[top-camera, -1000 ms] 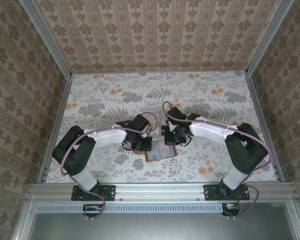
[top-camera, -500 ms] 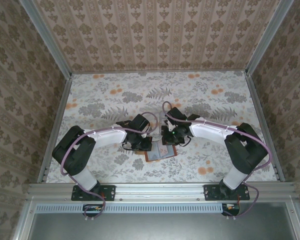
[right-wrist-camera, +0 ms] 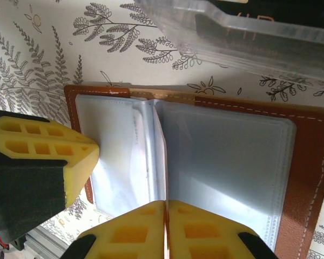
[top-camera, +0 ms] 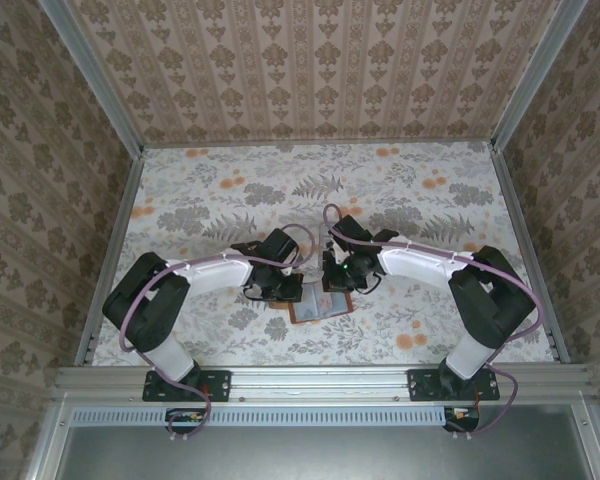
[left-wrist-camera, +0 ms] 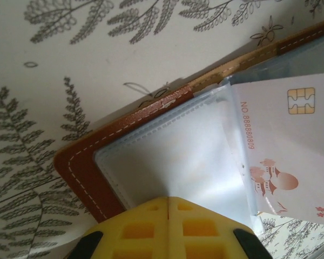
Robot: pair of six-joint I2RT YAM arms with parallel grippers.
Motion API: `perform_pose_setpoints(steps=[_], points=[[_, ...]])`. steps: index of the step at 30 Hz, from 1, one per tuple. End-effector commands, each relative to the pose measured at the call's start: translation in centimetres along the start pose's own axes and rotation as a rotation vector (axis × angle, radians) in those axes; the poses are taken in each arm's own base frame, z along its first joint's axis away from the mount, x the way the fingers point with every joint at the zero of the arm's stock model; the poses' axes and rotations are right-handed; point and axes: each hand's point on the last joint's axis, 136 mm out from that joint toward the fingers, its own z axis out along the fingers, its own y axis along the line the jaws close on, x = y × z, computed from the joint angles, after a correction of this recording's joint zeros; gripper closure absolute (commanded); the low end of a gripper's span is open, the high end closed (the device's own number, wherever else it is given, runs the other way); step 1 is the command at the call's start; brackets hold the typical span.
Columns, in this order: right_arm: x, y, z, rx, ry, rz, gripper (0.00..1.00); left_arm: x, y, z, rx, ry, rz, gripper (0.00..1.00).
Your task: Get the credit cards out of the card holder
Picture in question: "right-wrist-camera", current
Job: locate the wide aluminium mounting rail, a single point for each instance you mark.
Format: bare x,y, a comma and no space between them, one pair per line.
48,248

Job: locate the clear acrylic card stand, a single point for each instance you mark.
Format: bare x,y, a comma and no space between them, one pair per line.
232,54

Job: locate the floral patterned table sheet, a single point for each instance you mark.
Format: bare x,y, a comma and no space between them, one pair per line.
29,54

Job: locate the brown leather card holder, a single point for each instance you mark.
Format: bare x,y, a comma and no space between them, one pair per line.
299,162

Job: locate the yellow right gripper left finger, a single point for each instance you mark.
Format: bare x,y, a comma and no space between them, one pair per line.
129,234

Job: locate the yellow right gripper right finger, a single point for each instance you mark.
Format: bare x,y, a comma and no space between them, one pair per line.
205,234

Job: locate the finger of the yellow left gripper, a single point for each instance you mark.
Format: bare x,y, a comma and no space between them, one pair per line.
29,126
29,183

